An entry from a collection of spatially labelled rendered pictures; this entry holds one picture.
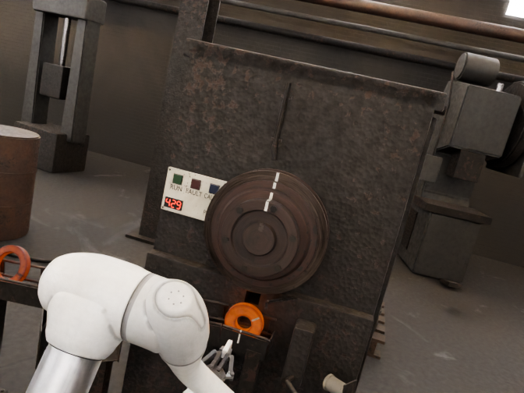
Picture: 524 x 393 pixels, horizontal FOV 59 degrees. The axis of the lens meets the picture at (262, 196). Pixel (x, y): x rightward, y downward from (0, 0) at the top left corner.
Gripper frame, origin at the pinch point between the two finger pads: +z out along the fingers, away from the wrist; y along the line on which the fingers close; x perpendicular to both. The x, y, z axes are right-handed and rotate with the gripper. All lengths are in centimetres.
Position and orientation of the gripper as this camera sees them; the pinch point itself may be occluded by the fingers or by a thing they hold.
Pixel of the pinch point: (227, 348)
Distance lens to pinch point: 167.3
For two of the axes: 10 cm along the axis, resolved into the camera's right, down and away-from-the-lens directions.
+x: 2.0, -9.4, -2.8
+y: 9.5, 2.5, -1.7
